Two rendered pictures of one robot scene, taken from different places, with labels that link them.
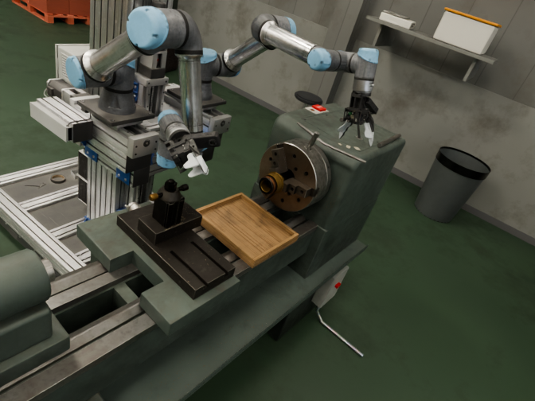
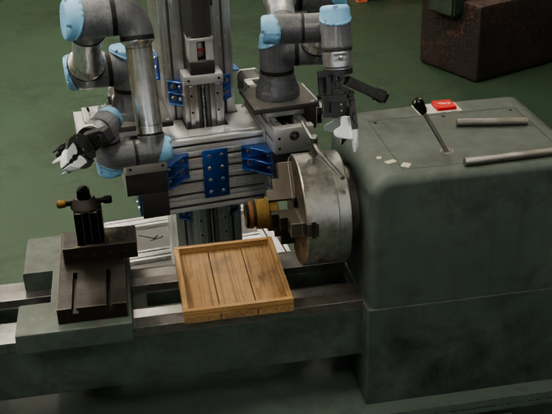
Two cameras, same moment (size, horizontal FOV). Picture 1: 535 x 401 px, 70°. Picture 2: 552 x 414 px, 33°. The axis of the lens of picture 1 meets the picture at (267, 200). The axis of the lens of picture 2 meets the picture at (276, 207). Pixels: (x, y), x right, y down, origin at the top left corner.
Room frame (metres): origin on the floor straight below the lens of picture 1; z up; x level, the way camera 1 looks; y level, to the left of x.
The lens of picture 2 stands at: (-0.04, -1.80, 2.28)
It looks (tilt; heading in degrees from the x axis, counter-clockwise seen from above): 27 degrees down; 50
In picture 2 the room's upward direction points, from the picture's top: 2 degrees counter-clockwise
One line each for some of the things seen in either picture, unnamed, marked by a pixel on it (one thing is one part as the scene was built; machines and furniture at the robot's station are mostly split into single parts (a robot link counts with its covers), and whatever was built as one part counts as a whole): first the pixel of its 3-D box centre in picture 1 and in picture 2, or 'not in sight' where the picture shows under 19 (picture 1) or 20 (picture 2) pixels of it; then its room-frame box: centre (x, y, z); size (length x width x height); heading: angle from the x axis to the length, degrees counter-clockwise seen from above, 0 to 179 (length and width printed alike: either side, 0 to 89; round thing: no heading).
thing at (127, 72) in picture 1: (118, 68); (126, 65); (1.46, 0.74, 1.33); 0.13 x 0.12 x 0.14; 155
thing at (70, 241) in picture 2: (170, 222); (100, 244); (1.06, 0.30, 1.00); 0.20 x 0.10 x 0.05; 149
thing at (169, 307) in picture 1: (157, 258); (76, 286); (0.97, 0.31, 0.89); 0.53 x 0.30 x 0.06; 59
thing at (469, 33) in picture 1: (466, 32); not in sight; (4.17, -1.29, 1.76); 0.48 x 0.40 x 0.27; 65
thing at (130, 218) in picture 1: (173, 245); (92, 271); (1.00, 0.26, 0.95); 0.43 x 0.18 x 0.04; 59
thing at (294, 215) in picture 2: (298, 188); (293, 223); (1.42, -0.11, 1.09); 0.12 x 0.11 x 0.05; 59
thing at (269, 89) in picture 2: (199, 85); (277, 80); (1.92, 0.52, 1.21); 0.15 x 0.15 x 0.10
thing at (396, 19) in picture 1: (398, 19); not in sight; (4.45, -0.70, 1.66); 0.35 x 0.34 x 0.09; 65
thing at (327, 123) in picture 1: (331, 159); (448, 195); (1.89, -0.26, 1.06); 0.59 x 0.48 x 0.39; 149
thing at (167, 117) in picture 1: (172, 126); (104, 125); (1.16, 0.38, 1.31); 0.11 x 0.08 x 0.09; 37
